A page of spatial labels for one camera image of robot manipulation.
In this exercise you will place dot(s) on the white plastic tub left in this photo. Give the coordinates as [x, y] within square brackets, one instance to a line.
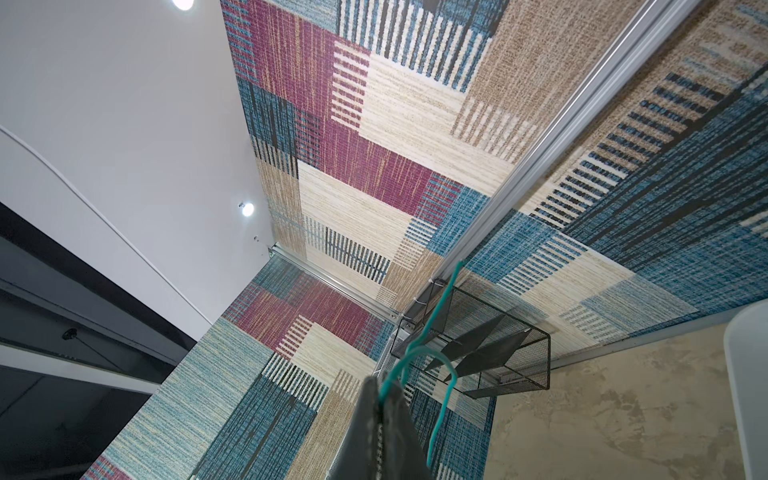
[745, 346]

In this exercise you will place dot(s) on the black wire mesh shelf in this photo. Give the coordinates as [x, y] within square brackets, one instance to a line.
[497, 347]

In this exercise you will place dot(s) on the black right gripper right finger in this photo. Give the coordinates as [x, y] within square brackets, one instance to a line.
[403, 457]

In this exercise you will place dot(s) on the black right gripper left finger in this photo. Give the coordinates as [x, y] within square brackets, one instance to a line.
[358, 455]

